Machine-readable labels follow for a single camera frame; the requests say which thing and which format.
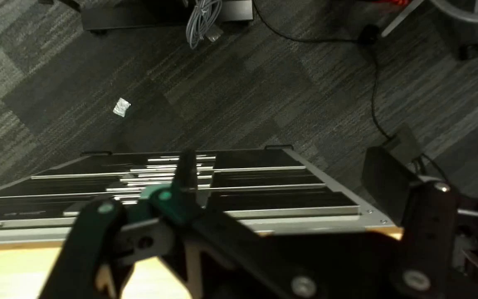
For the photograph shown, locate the grey cabinet with wooden top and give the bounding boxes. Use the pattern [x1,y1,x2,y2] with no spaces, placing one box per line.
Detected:
[0,145,407,299]

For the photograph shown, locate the black power cable with adapter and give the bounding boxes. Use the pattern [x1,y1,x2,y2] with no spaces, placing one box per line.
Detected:
[251,0,445,180]

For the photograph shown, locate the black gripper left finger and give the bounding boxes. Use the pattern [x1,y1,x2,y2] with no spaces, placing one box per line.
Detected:
[37,147,319,299]

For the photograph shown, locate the grey coiled cable bundle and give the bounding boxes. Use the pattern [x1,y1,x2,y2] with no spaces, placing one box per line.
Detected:
[185,0,226,52]

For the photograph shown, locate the grey chair base with castor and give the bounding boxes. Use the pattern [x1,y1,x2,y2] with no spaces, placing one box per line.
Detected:
[381,0,478,64]

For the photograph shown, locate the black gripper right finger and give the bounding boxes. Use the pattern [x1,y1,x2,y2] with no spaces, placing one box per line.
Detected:
[361,145,478,299]

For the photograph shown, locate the white paper scrap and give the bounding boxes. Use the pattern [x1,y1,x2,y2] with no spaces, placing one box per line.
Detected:
[112,97,133,118]

